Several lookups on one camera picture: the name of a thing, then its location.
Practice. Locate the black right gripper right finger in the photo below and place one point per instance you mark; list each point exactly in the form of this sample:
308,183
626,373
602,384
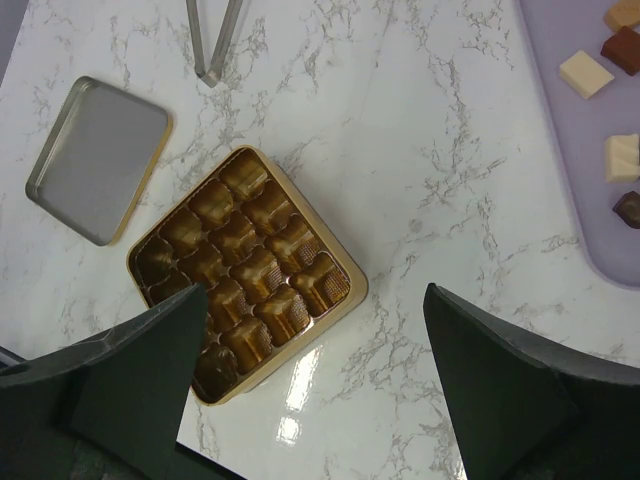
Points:
525,407

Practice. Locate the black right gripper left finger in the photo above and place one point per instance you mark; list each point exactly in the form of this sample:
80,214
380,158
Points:
122,391

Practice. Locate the dark heart chocolate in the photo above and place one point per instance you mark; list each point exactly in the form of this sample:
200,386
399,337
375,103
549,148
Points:
627,208

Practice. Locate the white ridged chocolate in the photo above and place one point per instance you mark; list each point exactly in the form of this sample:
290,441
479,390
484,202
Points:
622,158

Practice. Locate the metal tongs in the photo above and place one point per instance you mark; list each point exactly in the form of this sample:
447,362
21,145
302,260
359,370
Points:
213,26

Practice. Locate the gold chocolate tin box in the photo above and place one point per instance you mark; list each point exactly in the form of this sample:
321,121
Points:
274,275

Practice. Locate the white square chocolate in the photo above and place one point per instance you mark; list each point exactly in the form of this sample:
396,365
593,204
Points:
584,74

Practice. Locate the milk brown chocolate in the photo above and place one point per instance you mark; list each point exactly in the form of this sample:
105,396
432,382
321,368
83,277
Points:
623,49

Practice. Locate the beige chocolate piece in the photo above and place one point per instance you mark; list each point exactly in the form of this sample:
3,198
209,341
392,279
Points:
624,13

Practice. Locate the silver tin lid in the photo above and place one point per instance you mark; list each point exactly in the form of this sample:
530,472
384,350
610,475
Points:
98,158

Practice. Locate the lavender plastic tray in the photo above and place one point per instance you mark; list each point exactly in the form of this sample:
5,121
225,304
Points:
556,30

